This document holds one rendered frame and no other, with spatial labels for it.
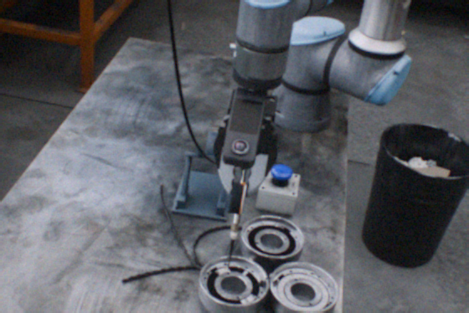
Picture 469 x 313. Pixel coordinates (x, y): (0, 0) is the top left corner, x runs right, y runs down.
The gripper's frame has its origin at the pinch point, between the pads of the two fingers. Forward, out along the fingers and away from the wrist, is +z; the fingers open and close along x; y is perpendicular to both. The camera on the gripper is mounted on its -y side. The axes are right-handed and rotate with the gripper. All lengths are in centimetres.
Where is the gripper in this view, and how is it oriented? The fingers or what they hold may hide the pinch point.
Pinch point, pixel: (239, 191)
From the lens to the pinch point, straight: 99.2
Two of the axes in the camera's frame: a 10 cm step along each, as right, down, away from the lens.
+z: -1.2, 8.2, 5.6
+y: 1.2, -5.5, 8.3
